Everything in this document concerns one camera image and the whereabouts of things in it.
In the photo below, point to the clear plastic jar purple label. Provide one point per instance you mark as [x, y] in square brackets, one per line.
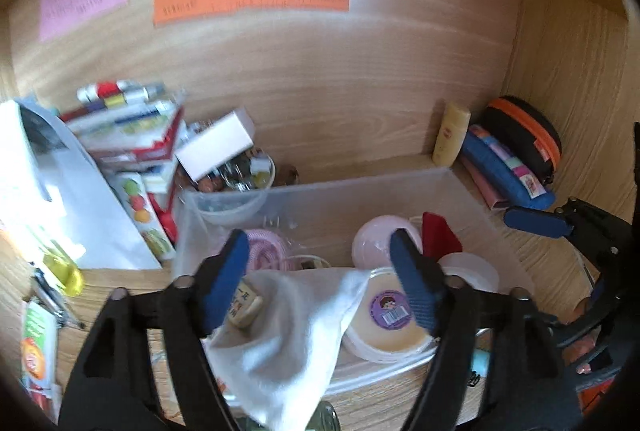
[380, 336]

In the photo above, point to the blue patchwork pencil case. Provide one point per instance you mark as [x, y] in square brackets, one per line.
[510, 176]

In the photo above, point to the person's right hand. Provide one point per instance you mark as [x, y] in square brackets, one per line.
[582, 367]

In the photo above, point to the yellow lotion bottle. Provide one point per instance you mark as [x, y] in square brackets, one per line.
[450, 133]

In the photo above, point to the black orange zip case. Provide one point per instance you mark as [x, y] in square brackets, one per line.
[525, 136]

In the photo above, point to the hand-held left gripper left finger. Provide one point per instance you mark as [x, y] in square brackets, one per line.
[227, 281]

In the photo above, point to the clear plastic storage bin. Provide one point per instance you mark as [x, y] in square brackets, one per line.
[325, 206]

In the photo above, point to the stack of colourful boxes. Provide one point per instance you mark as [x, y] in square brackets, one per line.
[130, 136]

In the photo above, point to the wooden desktop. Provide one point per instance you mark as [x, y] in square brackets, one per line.
[380, 391]

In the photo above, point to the small beige tag bottle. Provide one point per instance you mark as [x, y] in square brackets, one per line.
[247, 308]

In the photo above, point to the green orange packet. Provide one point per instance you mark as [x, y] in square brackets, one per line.
[37, 346]

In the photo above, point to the red triangular piece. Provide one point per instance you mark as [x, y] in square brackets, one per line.
[440, 236]

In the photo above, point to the fruit print packet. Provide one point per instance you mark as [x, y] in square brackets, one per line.
[145, 216]

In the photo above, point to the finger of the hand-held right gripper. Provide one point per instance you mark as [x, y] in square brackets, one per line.
[537, 221]
[596, 296]

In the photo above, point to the paint tube pack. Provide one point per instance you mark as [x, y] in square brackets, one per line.
[120, 92]

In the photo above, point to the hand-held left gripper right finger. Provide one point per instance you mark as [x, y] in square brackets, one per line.
[412, 281]

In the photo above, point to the yellow green small bottle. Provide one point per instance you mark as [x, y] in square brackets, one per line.
[62, 271]

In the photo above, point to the bowl of beads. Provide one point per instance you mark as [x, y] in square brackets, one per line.
[235, 208]

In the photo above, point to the pink flat notebook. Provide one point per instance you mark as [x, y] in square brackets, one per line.
[482, 186]

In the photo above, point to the white paper bag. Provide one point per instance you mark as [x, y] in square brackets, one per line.
[75, 201]

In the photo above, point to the small white round container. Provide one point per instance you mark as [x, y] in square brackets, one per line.
[472, 268]

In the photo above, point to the metal nail clipper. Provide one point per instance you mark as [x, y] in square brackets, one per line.
[55, 301]

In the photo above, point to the small white carton box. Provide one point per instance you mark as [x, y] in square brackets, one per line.
[215, 146]

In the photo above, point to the white cloth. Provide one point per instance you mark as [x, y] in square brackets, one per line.
[290, 341]

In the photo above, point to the purple round woven coaster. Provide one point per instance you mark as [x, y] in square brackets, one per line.
[270, 251]

